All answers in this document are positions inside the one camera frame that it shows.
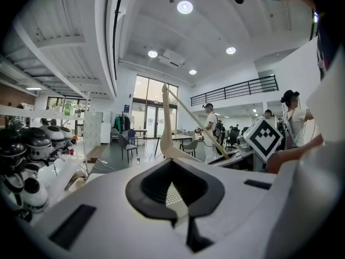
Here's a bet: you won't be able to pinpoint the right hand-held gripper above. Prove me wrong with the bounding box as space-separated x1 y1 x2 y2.
207 117 284 174

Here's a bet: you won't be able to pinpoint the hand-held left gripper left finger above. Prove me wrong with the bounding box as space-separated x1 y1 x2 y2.
125 158 177 228

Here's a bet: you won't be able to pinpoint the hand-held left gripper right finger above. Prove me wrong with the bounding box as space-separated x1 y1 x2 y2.
172 158 225 217

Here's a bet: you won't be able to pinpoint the beige perforated plastic basket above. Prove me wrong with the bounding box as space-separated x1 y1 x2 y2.
164 182 190 225

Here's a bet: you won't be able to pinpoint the wooden clothes hanger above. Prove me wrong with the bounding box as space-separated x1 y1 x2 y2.
160 83 231 163

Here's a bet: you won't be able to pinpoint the person's right forearm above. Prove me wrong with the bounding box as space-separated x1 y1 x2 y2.
266 133 324 174

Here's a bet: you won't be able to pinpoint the black office chair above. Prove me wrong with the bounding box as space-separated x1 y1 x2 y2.
225 127 240 149

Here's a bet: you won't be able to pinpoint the grey chair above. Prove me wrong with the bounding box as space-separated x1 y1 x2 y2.
179 139 199 158
117 133 139 160
110 127 121 145

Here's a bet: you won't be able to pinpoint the white table with black legs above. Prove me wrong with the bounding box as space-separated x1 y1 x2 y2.
155 134 194 156

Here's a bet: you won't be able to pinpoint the blue chair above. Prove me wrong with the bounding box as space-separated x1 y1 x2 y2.
127 128 140 147

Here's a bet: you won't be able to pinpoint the narrow white table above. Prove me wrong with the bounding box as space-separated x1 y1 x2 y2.
134 128 148 145

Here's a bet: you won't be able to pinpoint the black balcony railing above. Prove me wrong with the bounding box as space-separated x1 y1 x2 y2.
190 74 279 107

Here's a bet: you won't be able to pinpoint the wooden bench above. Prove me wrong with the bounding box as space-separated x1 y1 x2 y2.
90 144 107 163

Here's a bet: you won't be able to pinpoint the plain white cabinet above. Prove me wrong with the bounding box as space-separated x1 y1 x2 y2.
101 114 113 145

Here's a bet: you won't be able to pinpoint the white locker cabinet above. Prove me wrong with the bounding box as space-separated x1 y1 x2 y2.
82 111 104 148

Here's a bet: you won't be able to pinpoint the glass entrance doors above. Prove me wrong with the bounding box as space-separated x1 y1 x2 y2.
132 74 178 139

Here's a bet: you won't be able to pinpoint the person's dark shirt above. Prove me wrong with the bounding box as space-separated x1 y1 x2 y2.
312 0 345 80

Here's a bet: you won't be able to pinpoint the row of white black helmets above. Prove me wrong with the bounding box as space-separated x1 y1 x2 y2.
0 125 75 221

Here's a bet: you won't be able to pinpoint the ceiling air vent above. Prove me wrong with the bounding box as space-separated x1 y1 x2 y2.
157 49 187 69

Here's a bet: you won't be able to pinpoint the white curved shelf unit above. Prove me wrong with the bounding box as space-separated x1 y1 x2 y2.
0 90 94 207

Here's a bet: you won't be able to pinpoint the white floor cable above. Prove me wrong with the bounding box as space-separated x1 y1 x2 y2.
96 158 118 172

